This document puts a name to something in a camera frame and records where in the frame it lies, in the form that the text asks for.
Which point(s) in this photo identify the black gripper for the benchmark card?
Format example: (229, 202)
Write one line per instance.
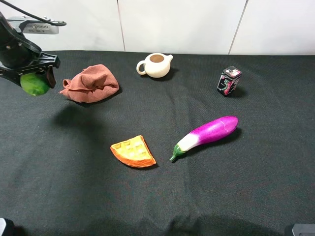
(19, 56)

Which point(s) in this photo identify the green lime fruit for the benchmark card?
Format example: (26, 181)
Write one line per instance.
(34, 84)

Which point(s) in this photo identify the grey robot base corner right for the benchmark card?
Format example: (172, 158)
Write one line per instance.
(300, 230)

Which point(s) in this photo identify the grey robot base corner left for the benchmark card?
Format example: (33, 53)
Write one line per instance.
(6, 227)

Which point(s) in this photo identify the crumpled brown cloth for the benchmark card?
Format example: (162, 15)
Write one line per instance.
(93, 84)

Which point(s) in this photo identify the black tablecloth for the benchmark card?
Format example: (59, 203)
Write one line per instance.
(59, 177)

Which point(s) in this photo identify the cream ceramic teapot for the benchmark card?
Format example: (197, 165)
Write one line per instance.
(155, 65)

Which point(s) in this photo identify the orange waffle slice toy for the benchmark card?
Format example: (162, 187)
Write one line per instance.
(133, 152)

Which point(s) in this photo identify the black floral tin box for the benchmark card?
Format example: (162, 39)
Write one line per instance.
(228, 81)

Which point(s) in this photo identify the purple toy eggplant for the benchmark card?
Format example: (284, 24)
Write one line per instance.
(207, 133)

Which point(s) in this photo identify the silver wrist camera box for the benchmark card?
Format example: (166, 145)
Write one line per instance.
(29, 25)

